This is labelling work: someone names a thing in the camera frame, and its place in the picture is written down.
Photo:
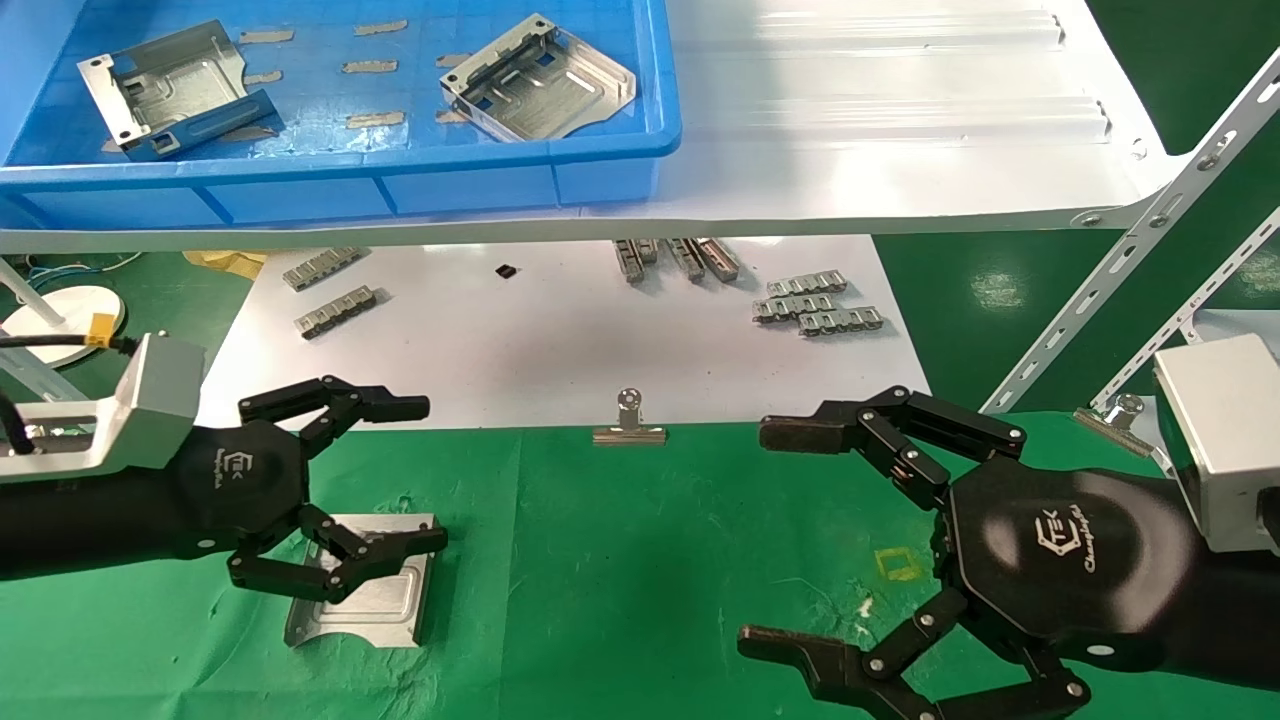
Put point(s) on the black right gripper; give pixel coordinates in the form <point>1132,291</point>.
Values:
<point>1060,560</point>

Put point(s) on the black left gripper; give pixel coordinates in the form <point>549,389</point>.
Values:
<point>240,485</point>

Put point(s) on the sheet metal part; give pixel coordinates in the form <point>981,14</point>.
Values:
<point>165,90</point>
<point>380,600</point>
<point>540,85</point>

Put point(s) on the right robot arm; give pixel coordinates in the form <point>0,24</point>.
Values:
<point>1235,620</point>

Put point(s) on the small grey metal clip strip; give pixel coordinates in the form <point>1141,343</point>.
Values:
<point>806,283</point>
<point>840,322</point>
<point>630,262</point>
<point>688,262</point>
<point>650,250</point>
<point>790,308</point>
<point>322,268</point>
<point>720,260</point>
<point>336,312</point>

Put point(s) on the green cloth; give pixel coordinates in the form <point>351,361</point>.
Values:
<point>620,560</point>

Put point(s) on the silver binder clip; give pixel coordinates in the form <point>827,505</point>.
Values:
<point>629,432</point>
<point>1115,425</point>

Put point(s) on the white flat board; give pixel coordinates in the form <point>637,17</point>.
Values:
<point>560,350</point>

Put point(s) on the yellow crumpled material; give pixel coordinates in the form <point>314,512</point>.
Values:
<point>225,263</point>

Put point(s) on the blue plastic bin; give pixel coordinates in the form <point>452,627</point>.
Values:
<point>300,185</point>

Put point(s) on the white round stand base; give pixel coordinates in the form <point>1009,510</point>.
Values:
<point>65,305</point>

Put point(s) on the white slotted metal strut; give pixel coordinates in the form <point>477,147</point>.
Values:
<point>35,378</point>
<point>1190,320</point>
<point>1130,245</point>

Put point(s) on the white metal shelf panel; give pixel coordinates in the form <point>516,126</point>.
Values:
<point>900,150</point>

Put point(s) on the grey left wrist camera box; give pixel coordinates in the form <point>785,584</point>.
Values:
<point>150,400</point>

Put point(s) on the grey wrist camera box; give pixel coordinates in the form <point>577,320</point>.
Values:
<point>1225,440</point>
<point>150,400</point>

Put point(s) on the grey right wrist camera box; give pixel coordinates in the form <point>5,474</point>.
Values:
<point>1225,440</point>

